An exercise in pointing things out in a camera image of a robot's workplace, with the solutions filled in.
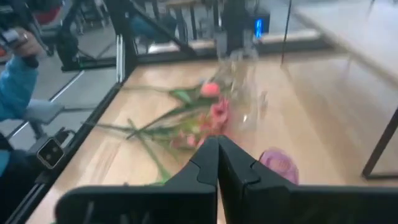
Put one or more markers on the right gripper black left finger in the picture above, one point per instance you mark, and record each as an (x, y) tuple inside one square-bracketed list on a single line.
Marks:
[(174, 202)]

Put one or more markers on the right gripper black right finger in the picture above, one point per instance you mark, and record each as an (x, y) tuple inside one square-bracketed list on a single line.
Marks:
[(280, 205)]

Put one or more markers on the small purple glass vase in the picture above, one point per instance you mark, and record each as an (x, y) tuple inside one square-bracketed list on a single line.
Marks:
[(280, 166)]

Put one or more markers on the red flower bunch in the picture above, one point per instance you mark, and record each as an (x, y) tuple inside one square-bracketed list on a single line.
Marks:
[(220, 112)]

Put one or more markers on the tall clear glass vase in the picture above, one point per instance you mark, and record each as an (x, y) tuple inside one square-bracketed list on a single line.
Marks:
[(245, 102)]

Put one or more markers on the pink tulip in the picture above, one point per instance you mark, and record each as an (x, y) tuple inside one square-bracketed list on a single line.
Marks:
[(210, 89)]

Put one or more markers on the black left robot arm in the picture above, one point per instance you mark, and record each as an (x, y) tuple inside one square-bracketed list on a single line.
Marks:
[(234, 28)]

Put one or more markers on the wooden shelf with black legs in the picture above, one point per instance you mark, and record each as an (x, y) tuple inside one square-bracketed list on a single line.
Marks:
[(357, 31)]

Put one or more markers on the grey chair armrest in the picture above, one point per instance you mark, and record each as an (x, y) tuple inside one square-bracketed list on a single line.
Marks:
[(42, 110)]

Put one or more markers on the black computer with blue light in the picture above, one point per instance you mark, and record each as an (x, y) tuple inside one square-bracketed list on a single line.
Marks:
[(262, 18)]

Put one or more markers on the person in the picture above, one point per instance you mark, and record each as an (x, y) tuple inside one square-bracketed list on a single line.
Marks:
[(15, 87)]

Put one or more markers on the person's hand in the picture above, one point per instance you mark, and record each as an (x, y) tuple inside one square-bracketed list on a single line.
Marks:
[(29, 45)]

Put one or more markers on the silver frame bracket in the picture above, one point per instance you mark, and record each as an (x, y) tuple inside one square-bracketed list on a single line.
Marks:
[(119, 59)]

